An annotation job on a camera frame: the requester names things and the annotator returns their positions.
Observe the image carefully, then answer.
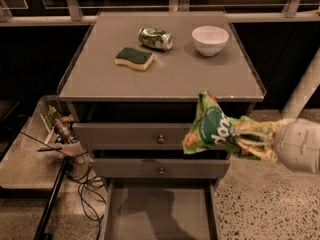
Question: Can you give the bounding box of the top grey drawer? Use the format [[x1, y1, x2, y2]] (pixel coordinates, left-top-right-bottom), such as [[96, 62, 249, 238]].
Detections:
[[73, 123, 191, 150]]

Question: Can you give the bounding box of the middle grey drawer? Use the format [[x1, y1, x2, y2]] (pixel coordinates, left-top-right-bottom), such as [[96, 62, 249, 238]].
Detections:
[[92, 158, 230, 179]]

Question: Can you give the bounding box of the grey drawer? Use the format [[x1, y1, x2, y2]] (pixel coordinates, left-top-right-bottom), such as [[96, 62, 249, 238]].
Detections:
[[92, 158, 230, 179], [99, 178, 222, 240], [73, 123, 191, 150]]

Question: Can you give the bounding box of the brown bottle in bin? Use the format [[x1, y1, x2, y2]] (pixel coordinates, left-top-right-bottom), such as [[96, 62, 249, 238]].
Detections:
[[54, 118, 77, 144]]

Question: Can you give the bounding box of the bottom grey drawer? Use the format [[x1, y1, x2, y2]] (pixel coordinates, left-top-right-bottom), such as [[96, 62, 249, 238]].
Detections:
[[99, 178, 222, 240]]

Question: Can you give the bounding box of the grey three-drawer cabinet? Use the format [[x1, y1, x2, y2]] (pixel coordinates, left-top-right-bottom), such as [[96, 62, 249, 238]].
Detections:
[[55, 10, 268, 240]]

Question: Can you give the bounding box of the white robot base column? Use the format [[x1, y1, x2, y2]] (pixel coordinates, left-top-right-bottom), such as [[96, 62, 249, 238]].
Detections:
[[281, 48, 320, 119]]

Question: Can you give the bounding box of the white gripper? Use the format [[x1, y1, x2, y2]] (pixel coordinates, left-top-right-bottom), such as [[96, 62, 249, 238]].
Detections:
[[234, 118, 320, 174]]

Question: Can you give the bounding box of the green rice chip bag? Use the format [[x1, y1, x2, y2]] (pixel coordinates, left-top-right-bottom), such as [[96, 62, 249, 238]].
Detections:
[[182, 91, 270, 159]]

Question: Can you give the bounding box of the metal window railing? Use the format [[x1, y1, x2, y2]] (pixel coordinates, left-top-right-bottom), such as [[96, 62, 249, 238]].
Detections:
[[0, 0, 320, 26]]

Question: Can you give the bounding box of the green yellow sponge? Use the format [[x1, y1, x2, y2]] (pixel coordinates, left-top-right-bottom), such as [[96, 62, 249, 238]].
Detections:
[[115, 47, 154, 71]]

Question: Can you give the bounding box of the white ceramic bowl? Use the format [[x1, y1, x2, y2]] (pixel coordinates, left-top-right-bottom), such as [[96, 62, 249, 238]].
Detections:
[[192, 26, 229, 57]]

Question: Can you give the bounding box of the black cable on floor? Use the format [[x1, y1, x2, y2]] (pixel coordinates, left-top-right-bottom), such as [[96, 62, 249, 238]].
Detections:
[[65, 151, 107, 240]]

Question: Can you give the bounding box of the green crushed soda can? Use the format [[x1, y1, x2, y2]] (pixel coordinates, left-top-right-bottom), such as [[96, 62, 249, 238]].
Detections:
[[138, 27, 173, 51]]

